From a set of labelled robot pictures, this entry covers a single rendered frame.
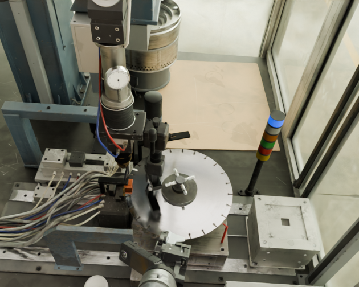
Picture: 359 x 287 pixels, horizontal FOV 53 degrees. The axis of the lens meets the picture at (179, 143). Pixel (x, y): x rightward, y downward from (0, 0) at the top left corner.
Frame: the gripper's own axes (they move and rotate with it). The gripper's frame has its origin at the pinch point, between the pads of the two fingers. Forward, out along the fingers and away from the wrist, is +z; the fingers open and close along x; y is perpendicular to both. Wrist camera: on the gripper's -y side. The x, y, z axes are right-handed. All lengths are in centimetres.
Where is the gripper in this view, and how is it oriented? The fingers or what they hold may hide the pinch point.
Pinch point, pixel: (165, 234)
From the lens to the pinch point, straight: 97.5
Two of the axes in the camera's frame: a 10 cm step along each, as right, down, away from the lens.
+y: 9.8, 2.0, -0.8
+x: 1.8, -9.5, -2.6
